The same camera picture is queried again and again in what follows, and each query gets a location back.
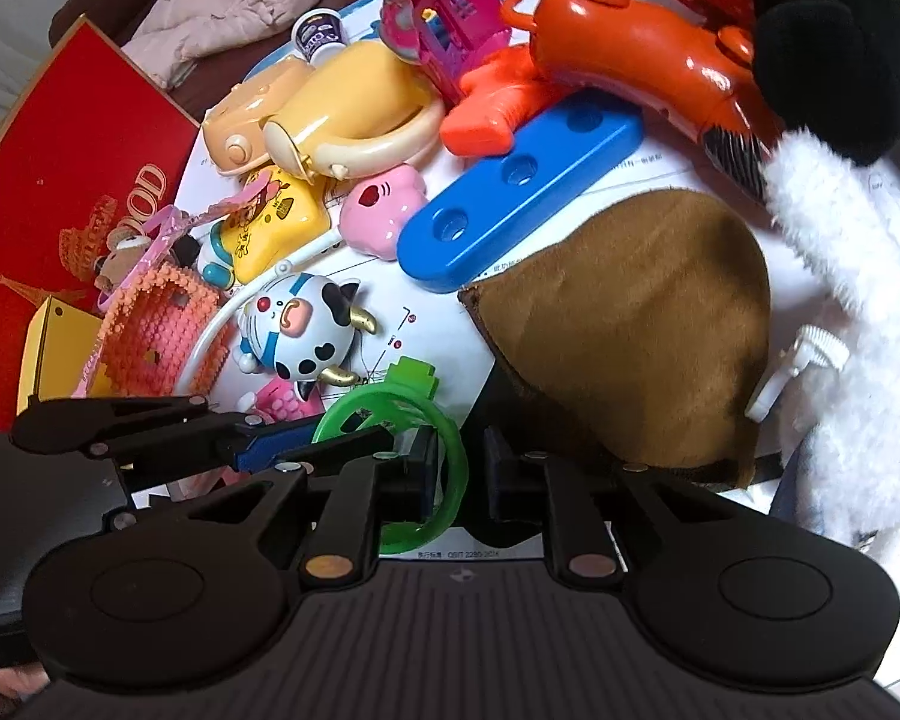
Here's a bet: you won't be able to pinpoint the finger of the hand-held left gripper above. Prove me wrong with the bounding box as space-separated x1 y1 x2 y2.
9 394 290 478

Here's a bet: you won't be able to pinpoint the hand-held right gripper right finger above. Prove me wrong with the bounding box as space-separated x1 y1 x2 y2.
482 426 730 587

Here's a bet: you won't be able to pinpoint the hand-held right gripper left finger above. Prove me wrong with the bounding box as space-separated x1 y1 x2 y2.
166 426 440 593

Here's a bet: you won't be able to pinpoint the green plastic ring toy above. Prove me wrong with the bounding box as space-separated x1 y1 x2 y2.
311 356 470 556

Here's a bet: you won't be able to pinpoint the brown plush toy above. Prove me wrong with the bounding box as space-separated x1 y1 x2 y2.
457 189 773 490

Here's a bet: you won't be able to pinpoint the red cardboard box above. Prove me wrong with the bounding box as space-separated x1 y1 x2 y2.
0 15 203 436

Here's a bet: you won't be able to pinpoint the small pink plastic toy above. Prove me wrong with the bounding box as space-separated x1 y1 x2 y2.
244 379 325 430

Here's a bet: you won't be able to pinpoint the cow-patterned cat figurine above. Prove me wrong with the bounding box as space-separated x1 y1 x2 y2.
236 274 380 398

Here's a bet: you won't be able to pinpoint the white printed play mat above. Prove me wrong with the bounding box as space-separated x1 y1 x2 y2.
131 0 900 565

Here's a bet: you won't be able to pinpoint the orange bead basket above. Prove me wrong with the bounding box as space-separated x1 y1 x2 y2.
82 262 230 400

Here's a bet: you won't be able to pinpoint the small blue cat figurine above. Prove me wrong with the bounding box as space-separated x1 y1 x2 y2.
197 231 235 290

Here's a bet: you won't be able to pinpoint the yellow cardboard box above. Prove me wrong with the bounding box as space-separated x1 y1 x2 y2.
17 295 107 415

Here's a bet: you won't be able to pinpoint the yellow star-shaped toy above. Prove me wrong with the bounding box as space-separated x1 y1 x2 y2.
217 169 333 286

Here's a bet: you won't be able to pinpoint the pink translucent toy glasses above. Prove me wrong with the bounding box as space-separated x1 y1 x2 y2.
94 191 262 316

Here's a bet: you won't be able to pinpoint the blue plastic bar with holes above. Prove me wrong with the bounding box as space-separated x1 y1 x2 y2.
396 97 646 295

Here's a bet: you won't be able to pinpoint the pink round pig toy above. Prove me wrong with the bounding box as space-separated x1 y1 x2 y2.
339 163 429 253

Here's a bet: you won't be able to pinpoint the white plastic clip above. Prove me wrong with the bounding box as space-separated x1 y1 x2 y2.
745 325 850 422

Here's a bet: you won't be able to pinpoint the yellow plastic toy kettle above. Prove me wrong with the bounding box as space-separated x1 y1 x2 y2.
262 41 446 182

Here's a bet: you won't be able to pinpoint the white fluffy plush toy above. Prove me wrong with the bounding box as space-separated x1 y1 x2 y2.
761 131 900 620

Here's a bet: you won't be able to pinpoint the small purple cup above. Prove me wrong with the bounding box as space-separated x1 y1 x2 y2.
291 6 347 65

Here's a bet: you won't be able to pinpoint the pink puffer jacket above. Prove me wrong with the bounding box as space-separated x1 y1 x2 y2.
120 0 325 88

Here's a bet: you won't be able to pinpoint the orange plastic lobster toy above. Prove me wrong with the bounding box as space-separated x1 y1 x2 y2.
441 0 785 200

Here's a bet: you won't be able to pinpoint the pink plastic toy house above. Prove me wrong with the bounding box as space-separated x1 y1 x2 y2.
379 0 515 103

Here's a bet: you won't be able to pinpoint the dark red leather sofa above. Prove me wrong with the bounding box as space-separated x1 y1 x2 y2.
49 0 387 121

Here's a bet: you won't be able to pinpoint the black mouse plush toy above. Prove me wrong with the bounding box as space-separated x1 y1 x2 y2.
750 0 900 167

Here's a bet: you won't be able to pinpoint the small brown bear keychain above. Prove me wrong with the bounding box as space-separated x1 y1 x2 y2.
94 234 155 295

